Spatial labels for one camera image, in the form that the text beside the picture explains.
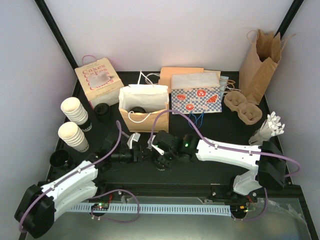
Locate white slotted cable duct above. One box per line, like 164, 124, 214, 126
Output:
68, 202, 231, 217

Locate blue checkered paper bag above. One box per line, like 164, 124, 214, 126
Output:
171, 72, 222, 128

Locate black cup lid stack left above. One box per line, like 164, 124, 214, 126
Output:
49, 149, 74, 169

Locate stack of paper cups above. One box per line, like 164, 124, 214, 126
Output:
58, 122, 90, 153
60, 97, 92, 132

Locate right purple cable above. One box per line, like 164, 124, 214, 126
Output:
151, 109, 301, 222

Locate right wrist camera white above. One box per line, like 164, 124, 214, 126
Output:
147, 135, 165, 156

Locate orange paper bag white handles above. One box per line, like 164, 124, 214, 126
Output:
118, 72, 170, 133

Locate flat kraft bag brown handles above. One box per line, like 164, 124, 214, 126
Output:
203, 69, 241, 97

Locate paper coffee cup black sleeve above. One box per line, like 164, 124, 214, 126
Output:
129, 106, 146, 114

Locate tall brown paper bag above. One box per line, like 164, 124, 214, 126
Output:
239, 29, 294, 105

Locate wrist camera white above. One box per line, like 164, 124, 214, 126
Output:
147, 135, 165, 156
127, 132, 141, 150

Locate lower stack of paper cups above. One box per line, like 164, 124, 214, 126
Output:
58, 122, 90, 153

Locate upper stack of paper cups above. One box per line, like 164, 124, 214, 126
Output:
60, 97, 92, 132

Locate black coffee cup lid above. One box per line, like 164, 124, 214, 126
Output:
93, 103, 112, 123

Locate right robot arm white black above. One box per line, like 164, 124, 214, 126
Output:
147, 130, 286, 203

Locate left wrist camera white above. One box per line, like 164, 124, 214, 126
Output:
127, 132, 141, 150

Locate Cakes printed paper bag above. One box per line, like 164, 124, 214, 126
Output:
74, 55, 124, 108

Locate flat orange paper bag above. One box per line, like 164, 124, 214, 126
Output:
144, 66, 205, 87

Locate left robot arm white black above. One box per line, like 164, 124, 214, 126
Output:
14, 132, 142, 238

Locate white wrapped straws in cup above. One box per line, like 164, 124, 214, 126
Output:
248, 111, 285, 146

